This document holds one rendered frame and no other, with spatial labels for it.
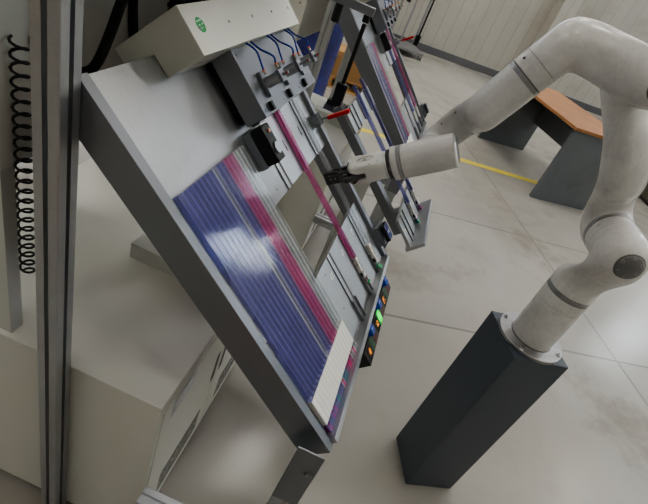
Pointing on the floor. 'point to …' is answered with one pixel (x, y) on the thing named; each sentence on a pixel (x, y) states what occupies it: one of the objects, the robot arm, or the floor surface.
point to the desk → (552, 109)
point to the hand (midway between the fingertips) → (333, 176)
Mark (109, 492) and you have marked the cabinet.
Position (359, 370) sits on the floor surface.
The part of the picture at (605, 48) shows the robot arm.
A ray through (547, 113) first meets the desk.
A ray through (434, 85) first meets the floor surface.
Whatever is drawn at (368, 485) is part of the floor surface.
